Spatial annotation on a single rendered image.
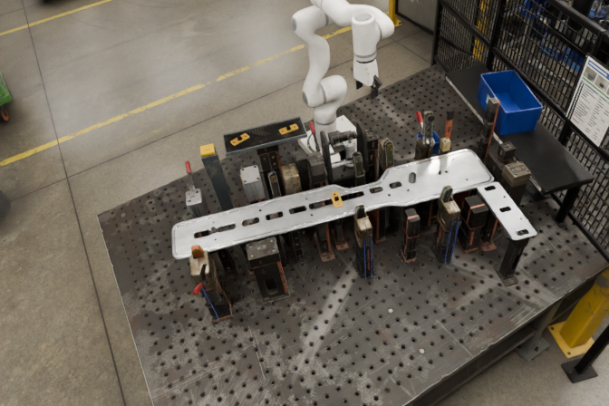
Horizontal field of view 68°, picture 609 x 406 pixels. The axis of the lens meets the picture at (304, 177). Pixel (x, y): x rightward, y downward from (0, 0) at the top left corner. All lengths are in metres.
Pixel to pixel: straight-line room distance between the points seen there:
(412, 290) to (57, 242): 2.61
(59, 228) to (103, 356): 1.18
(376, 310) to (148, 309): 1.00
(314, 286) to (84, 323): 1.65
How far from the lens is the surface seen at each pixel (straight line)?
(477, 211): 1.97
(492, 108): 2.16
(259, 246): 1.80
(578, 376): 2.83
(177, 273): 2.26
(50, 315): 3.39
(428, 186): 2.00
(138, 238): 2.47
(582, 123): 2.15
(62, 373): 3.13
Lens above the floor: 2.47
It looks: 46 degrees down
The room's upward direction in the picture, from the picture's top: 9 degrees counter-clockwise
